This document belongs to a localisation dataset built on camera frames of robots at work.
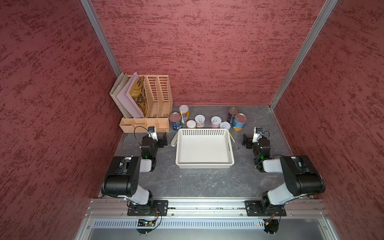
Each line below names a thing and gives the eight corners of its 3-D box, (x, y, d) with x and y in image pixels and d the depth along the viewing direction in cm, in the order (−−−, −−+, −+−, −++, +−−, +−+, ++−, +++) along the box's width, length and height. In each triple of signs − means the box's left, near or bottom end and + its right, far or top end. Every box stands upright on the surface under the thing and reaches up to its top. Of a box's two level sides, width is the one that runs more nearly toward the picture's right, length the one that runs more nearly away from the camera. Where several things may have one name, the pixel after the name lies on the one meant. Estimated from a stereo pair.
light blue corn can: (233, 131, 107) (236, 122, 98) (231, 122, 112) (234, 113, 103) (243, 131, 107) (248, 122, 98) (241, 122, 112) (245, 113, 103)
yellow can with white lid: (184, 123, 109) (183, 113, 99) (179, 118, 112) (177, 107, 102) (191, 119, 111) (190, 108, 102) (185, 114, 114) (184, 103, 105)
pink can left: (196, 128, 109) (196, 123, 104) (194, 119, 114) (194, 114, 109) (205, 127, 110) (206, 122, 105) (203, 118, 115) (204, 113, 110)
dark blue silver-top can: (170, 130, 106) (168, 121, 98) (171, 121, 112) (170, 112, 103) (181, 130, 107) (180, 121, 98) (182, 121, 112) (181, 112, 103)
